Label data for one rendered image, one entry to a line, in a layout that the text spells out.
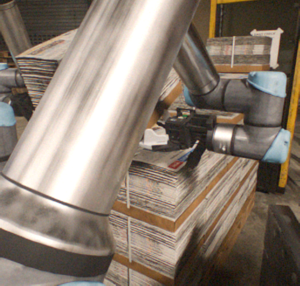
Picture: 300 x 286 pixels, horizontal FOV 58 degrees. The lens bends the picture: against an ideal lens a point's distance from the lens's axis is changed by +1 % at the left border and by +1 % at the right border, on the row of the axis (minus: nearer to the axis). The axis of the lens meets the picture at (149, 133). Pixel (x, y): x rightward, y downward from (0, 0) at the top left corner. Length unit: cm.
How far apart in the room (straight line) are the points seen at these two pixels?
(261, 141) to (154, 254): 61
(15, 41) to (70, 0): 778
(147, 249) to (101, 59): 92
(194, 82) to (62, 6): 833
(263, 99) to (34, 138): 48
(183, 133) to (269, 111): 19
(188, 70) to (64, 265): 45
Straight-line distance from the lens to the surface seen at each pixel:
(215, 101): 63
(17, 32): 99
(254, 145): 61
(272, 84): 59
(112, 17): 22
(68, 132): 18
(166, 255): 103
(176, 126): 66
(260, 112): 60
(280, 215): 74
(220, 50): 196
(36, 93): 89
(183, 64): 54
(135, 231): 105
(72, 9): 869
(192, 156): 71
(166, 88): 83
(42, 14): 911
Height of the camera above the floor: 116
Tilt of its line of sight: 16 degrees down
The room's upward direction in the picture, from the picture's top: straight up
